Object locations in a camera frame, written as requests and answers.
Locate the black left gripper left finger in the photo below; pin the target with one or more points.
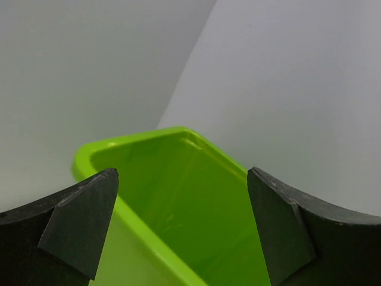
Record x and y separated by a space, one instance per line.
58 239

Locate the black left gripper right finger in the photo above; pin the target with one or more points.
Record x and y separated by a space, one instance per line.
308 241

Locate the green plastic bin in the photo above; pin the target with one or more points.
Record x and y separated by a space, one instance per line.
182 215

